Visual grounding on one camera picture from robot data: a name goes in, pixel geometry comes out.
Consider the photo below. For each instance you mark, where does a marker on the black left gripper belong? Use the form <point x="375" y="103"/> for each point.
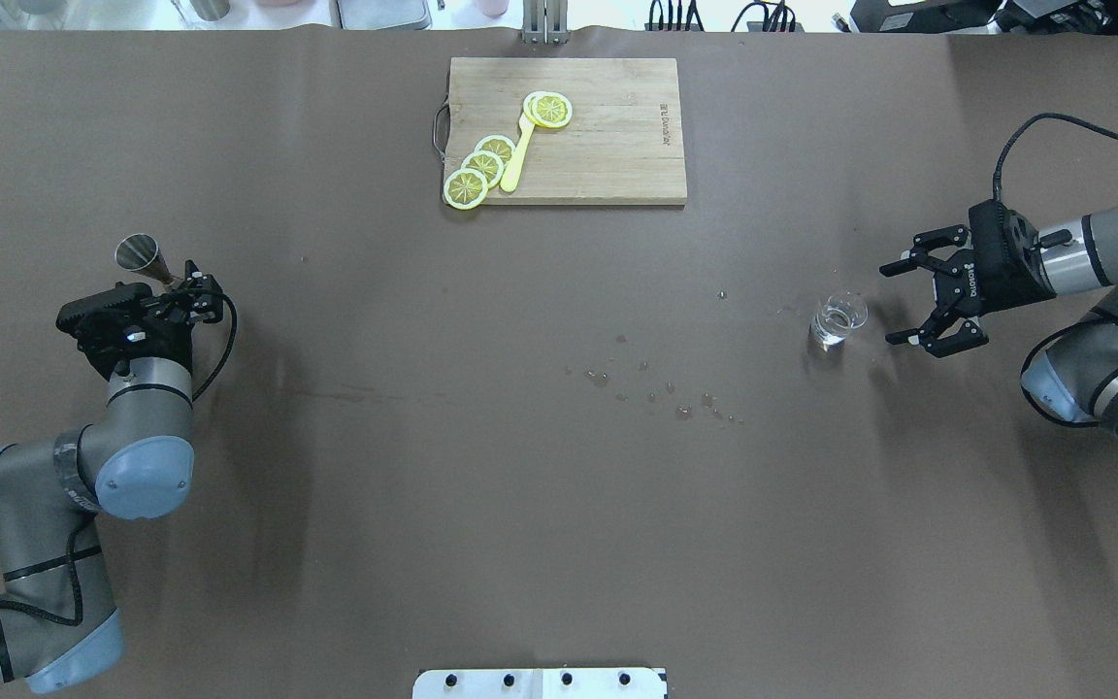
<point x="157" y="340"/>

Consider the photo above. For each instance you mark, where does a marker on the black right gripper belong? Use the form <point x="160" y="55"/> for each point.
<point x="998" y="279"/>

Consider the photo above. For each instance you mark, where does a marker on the clear glass measuring cup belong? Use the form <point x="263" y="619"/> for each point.
<point x="837" y="317"/>

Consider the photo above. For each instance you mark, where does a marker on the steel cocktail jigger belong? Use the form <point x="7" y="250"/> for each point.
<point x="140" y="254"/>

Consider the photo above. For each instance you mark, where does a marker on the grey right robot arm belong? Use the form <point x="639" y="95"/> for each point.
<point x="1071" y="376"/>

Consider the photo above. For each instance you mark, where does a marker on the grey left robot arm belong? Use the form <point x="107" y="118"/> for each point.
<point x="59" y="622"/>

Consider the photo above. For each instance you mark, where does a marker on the bamboo cutting board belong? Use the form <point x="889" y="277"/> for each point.
<point x="623" y="146"/>

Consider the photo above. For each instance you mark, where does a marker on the lemon slice at board corner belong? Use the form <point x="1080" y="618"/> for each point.
<point x="465" y="189"/>

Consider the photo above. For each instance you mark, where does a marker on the middle lemon slice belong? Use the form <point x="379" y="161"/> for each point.
<point x="488" y="164"/>

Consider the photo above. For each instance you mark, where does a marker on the inner lemon slice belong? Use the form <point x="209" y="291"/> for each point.
<point x="499" y="144"/>

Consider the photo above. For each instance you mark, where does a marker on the lemon slice on knife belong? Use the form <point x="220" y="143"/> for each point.
<point x="548" y="109"/>

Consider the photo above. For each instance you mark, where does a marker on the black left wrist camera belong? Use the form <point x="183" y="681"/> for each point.
<point x="118" y="307"/>

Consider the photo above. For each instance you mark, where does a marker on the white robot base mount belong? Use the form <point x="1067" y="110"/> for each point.
<point x="557" y="682"/>

